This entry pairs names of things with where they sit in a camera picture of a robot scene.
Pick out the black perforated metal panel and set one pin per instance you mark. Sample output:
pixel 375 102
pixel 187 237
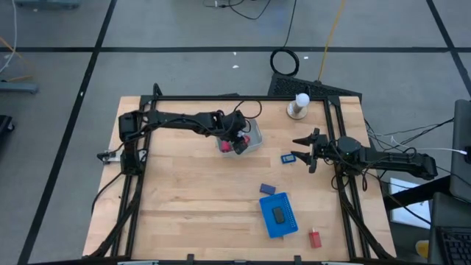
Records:
pixel 290 86

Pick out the small blue framed card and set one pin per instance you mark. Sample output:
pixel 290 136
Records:
pixel 288 158

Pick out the small navy blue box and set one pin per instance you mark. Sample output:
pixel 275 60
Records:
pixel 267 189

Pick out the white paper sheet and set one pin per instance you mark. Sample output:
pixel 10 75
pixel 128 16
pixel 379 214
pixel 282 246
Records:
pixel 404 217

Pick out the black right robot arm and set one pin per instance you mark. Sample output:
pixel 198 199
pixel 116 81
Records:
pixel 397 160

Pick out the red wall charger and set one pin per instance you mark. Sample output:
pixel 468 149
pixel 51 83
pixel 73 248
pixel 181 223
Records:
pixel 314 239

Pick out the grey laptop lid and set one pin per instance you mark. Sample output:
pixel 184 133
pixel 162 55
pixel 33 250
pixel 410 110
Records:
pixel 461 147

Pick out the small black box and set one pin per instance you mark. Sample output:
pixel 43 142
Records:
pixel 278 215

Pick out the white translucent plastic bin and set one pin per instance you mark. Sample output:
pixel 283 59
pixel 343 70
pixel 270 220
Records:
pixel 257 144

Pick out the black laptop keyboard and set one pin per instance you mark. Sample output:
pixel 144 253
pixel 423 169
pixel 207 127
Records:
pixel 454 243

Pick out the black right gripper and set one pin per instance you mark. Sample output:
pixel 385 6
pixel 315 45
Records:
pixel 322 149

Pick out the pink and white wall charger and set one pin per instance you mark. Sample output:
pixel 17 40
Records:
pixel 225 146

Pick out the blue plastic slotted basket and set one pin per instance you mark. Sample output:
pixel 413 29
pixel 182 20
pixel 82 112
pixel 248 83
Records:
pixel 283 230

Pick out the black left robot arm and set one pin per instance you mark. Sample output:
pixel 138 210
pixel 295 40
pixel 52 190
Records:
pixel 176 119

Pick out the white bulb lamp, wooden base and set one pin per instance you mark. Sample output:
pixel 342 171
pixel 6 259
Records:
pixel 299 105

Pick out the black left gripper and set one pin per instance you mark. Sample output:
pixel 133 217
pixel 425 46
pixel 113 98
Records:
pixel 233 123

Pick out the black aluminium table frame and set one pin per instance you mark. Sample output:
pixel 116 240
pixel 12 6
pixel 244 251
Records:
pixel 206 98

